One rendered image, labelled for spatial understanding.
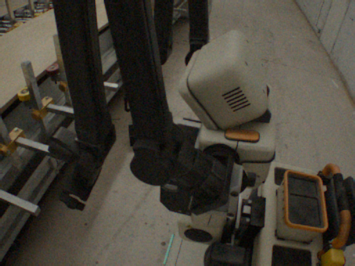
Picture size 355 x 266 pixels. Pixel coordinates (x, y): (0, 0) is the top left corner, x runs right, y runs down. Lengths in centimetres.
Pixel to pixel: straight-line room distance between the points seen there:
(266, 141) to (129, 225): 137
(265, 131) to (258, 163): 7
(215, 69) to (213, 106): 8
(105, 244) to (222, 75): 145
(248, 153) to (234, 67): 19
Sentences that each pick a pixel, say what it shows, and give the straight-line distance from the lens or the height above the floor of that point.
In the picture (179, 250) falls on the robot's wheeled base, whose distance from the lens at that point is 142.
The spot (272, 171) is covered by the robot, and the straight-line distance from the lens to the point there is 111.
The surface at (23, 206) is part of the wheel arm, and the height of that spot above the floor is 82.
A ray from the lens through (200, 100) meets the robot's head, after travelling 53.
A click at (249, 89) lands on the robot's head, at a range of 51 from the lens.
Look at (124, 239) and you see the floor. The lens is 176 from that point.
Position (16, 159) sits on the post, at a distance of 128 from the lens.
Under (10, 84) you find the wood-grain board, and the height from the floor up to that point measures 90.
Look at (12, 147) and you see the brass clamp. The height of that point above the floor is 83.
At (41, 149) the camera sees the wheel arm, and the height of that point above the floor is 85.
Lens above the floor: 159
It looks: 43 degrees down
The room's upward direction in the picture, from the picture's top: 5 degrees clockwise
